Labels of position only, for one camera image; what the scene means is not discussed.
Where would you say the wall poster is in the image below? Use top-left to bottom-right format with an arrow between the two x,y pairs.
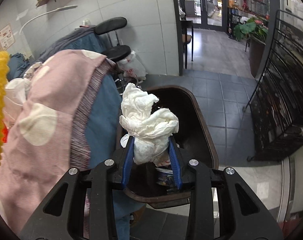
0,23 -> 15,50

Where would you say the white plastic bag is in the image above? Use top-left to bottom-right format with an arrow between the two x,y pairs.
118,50 -> 147,81

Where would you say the blue bed sheet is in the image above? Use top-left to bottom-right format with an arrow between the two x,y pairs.
85,74 -> 143,239

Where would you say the orange foam fruit net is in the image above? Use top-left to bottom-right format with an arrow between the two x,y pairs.
2,126 -> 8,143

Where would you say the potted green plant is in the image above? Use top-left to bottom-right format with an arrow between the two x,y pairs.
233,17 -> 268,43

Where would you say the blue covered massage bed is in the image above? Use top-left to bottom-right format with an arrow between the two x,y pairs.
7,32 -> 107,81

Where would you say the black swivel stool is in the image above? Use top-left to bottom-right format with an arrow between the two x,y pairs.
94,17 -> 131,63

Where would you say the grey blanket on bed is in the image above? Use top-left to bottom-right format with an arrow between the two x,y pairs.
36,25 -> 96,62

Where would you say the crumpled printed wrapper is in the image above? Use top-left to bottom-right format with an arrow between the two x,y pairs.
23,62 -> 42,80

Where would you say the pink spotted blanket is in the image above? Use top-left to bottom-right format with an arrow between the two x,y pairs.
0,50 -> 114,233

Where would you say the wooden bar stool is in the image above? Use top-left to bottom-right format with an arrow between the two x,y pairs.
180,20 -> 194,69

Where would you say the dark brown trash bin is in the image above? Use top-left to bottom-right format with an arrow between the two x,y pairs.
124,85 -> 219,209

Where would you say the white face mask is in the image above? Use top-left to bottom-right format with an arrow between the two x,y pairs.
3,78 -> 31,129

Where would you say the glass entrance door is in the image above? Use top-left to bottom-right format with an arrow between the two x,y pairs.
178,0 -> 228,32

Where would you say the white tissue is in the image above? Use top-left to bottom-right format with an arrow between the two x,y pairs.
119,83 -> 179,167

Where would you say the black metal display rack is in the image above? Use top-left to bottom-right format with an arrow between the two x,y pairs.
247,10 -> 303,161

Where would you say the white arc floor lamp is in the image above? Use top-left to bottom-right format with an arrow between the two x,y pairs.
19,5 -> 78,36

